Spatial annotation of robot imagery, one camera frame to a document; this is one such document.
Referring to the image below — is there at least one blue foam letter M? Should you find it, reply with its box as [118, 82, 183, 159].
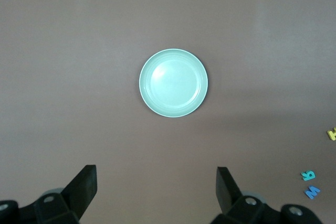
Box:
[304, 186, 321, 199]

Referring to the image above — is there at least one teal foam letter R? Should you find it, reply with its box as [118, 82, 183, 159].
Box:
[301, 170, 316, 182]

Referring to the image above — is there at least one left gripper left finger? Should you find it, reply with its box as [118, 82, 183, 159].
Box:
[18, 165, 98, 224]

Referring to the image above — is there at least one mint green plate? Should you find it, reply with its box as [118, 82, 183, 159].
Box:
[139, 48, 209, 118]

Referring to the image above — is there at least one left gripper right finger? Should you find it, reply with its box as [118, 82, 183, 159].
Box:
[209, 166, 281, 224]

